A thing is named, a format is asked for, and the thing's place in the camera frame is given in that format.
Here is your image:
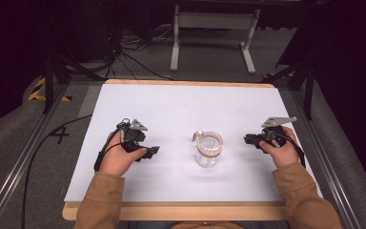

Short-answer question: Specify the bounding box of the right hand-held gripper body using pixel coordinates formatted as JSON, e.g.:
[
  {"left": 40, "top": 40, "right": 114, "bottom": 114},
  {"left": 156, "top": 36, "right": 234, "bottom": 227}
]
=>
[{"left": 254, "top": 115, "right": 298, "bottom": 149}]

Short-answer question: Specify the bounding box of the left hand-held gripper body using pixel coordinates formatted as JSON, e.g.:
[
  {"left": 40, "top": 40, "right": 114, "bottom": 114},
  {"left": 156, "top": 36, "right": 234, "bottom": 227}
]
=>
[{"left": 116, "top": 118, "right": 149, "bottom": 156}]

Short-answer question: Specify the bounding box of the clear glass jar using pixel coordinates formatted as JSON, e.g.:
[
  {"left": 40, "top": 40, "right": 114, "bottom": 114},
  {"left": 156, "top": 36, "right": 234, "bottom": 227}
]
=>
[{"left": 191, "top": 129, "right": 224, "bottom": 169}]

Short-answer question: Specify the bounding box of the person's right hand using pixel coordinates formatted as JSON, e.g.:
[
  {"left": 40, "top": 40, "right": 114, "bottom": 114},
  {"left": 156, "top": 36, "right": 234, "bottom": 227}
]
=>
[{"left": 258, "top": 126, "right": 300, "bottom": 169}]

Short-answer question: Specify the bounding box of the person's left hand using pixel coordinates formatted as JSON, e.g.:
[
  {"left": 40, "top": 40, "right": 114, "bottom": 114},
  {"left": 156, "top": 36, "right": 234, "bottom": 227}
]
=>
[{"left": 98, "top": 131, "right": 148, "bottom": 177}]

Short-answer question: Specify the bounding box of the white table mat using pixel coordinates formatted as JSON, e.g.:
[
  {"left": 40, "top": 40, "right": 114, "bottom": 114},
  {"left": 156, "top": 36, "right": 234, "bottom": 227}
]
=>
[{"left": 64, "top": 83, "right": 324, "bottom": 203}]

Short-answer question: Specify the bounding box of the black tripod stand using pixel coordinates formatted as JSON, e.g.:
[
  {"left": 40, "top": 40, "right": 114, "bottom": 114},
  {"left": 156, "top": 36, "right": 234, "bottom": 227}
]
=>
[
  {"left": 42, "top": 53, "right": 106, "bottom": 115},
  {"left": 260, "top": 60, "right": 315, "bottom": 121}
]

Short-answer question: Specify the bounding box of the yellow black hazard tape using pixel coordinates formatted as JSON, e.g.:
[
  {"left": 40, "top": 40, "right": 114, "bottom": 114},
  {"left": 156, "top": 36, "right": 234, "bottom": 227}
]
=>
[{"left": 28, "top": 77, "right": 72, "bottom": 103}]

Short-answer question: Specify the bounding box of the white metal stand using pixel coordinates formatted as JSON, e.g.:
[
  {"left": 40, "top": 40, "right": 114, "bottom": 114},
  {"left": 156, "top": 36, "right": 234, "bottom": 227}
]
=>
[{"left": 170, "top": 4, "right": 261, "bottom": 75}]

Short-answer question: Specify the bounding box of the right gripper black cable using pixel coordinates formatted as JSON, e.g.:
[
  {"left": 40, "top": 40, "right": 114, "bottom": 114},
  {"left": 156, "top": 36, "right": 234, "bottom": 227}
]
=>
[{"left": 265, "top": 128, "right": 307, "bottom": 169}]

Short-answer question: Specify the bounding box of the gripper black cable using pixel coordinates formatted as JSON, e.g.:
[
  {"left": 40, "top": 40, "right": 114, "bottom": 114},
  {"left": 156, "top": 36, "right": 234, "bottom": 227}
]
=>
[
  {"left": 20, "top": 114, "right": 132, "bottom": 229},
  {"left": 265, "top": 128, "right": 307, "bottom": 169}
]

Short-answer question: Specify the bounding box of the bundle of floor cables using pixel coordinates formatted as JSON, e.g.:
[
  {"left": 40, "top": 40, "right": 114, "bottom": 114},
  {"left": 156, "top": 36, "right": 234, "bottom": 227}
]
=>
[{"left": 104, "top": 25, "right": 175, "bottom": 81}]

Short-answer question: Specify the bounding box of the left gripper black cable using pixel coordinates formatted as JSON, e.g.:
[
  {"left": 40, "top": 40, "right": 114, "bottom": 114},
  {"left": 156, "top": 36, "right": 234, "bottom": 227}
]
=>
[{"left": 20, "top": 114, "right": 132, "bottom": 229}]

